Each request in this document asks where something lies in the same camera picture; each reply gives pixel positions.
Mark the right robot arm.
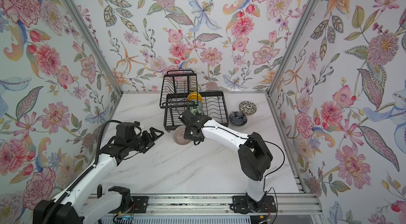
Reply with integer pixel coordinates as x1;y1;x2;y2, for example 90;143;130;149
179;110;273;212

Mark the pale mint green bowl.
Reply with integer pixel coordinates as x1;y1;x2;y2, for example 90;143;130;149
190;99;203;108

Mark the yellow plastic bowl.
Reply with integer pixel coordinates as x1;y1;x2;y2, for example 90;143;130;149
187;92;203;102

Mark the black wire dish rack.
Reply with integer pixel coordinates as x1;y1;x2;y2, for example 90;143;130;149
160;70;229;132

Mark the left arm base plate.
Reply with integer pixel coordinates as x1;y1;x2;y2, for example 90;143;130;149
110;195;149;214

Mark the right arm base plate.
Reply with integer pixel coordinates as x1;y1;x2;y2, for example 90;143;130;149
229;195;277;214

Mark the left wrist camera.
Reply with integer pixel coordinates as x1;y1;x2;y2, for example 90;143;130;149
115;122;142;139

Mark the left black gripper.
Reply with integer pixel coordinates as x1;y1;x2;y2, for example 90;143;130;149
126;128;165;153

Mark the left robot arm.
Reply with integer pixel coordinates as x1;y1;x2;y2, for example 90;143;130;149
33;123;164;224

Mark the pink striped ceramic bowl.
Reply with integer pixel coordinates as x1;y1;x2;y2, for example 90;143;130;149
173;125;191;145

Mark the green leaf pattern bowl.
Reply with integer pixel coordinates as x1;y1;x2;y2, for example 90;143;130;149
189;106;204;116

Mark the aluminium mounting rail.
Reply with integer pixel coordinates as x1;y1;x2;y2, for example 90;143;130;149
130;192;322;216

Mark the dark blue patterned bowl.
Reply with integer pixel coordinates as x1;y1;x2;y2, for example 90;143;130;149
229;112;247;127

